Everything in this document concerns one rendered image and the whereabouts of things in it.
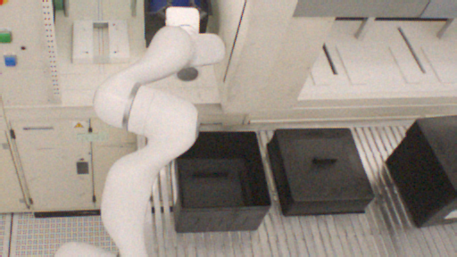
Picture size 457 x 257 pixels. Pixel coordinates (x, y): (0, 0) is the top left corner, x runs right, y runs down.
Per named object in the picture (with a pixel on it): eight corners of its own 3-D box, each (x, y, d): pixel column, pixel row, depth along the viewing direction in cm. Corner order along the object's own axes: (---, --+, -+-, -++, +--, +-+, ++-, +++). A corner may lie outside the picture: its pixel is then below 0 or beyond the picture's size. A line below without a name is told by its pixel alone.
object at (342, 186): (283, 217, 162) (294, 198, 152) (265, 143, 180) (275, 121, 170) (365, 213, 165) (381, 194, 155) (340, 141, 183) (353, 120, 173)
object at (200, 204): (168, 159, 173) (173, 130, 159) (245, 158, 176) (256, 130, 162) (174, 233, 156) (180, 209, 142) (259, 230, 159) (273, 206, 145)
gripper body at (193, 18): (166, 45, 151) (164, 20, 158) (199, 45, 152) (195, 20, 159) (168, 27, 146) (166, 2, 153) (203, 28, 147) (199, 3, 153)
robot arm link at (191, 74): (199, 28, 144) (168, 34, 145) (203, 61, 136) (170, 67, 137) (203, 48, 150) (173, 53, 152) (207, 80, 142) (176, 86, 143)
